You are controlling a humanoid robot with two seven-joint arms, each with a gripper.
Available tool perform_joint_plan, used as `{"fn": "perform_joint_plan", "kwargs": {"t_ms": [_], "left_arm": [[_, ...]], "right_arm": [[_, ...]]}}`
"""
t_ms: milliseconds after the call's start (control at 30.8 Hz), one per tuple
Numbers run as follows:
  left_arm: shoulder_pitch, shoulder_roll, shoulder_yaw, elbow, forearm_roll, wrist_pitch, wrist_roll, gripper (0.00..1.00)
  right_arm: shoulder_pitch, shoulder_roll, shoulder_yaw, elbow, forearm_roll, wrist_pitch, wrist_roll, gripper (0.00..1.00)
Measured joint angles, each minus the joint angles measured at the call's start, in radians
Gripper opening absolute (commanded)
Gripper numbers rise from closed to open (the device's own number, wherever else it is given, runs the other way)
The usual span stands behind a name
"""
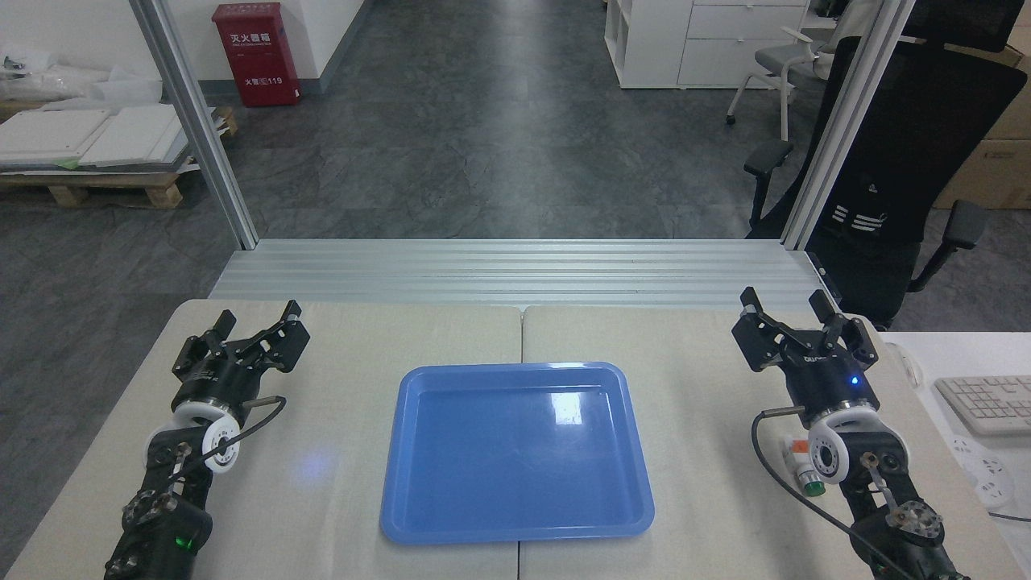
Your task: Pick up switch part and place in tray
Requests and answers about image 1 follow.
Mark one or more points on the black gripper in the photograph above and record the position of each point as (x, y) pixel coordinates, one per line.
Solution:
(221, 379)
(830, 379)

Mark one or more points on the white switch part orange top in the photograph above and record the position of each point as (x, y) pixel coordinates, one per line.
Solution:
(804, 474)

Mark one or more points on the blue plastic tray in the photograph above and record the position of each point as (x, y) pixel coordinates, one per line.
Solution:
(515, 451)

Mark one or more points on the white keyboard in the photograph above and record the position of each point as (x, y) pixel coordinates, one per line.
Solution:
(987, 403)

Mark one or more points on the wooden pallet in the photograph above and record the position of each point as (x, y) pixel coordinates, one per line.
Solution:
(97, 187)

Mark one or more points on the black office chair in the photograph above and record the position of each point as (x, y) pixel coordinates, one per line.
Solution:
(910, 145)

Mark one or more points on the white power strip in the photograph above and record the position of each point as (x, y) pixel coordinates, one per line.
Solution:
(984, 471)

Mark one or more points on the white flat boards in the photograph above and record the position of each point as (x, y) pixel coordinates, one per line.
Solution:
(89, 133)

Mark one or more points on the brown cardboard box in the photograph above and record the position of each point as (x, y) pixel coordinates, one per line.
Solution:
(995, 153)

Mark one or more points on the white office chair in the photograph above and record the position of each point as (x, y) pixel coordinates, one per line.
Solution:
(785, 60)

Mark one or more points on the red fire extinguisher box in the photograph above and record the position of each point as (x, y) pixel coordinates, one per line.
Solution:
(258, 56)

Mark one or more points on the clear plastic bags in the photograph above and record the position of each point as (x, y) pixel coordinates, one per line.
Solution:
(56, 80)

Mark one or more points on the white cabinet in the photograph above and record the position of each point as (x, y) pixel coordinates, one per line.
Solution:
(668, 40)

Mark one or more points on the silver aluminium post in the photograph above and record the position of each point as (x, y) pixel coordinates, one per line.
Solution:
(846, 121)
(201, 137)

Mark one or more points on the silver aluminium rail platform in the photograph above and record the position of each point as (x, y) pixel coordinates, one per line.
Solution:
(523, 274)

